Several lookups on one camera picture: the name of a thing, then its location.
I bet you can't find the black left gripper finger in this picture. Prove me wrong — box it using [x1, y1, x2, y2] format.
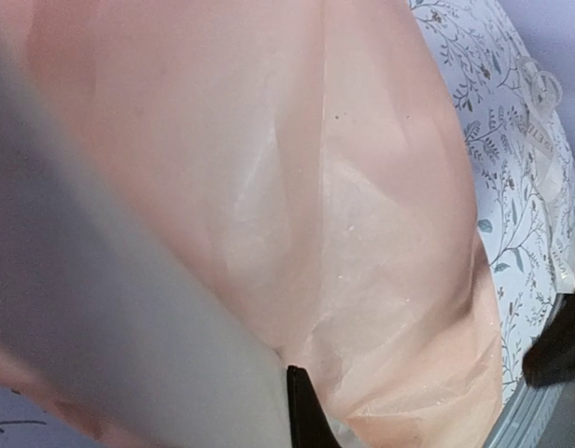
[287, 365, 341, 448]

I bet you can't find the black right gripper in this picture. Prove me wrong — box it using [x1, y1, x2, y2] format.
[523, 292, 575, 387]

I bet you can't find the white lace ribbon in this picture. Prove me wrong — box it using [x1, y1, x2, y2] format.
[516, 56, 575, 294]

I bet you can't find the beige wrapping paper sheet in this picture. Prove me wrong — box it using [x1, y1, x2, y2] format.
[0, 1, 502, 447]

